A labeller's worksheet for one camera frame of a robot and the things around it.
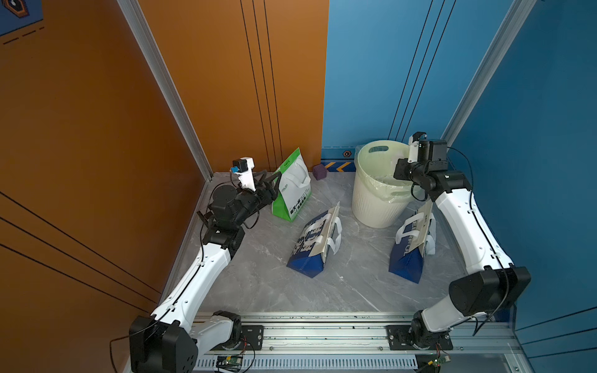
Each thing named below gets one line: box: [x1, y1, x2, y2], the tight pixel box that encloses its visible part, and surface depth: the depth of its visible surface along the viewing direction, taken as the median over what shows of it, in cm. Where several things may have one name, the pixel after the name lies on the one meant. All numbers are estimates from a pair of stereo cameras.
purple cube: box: [312, 163, 328, 181], surface depth 120 cm
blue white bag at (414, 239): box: [388, 199, 437, 284], surface depth 81 cm
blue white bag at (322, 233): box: [286, 201, 343, 279], surface depth 80 cm
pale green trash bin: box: [352, 139, 413, 229], surface depth 86 cm
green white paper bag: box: [272, 146, 313, 223], surface depth 96 cm
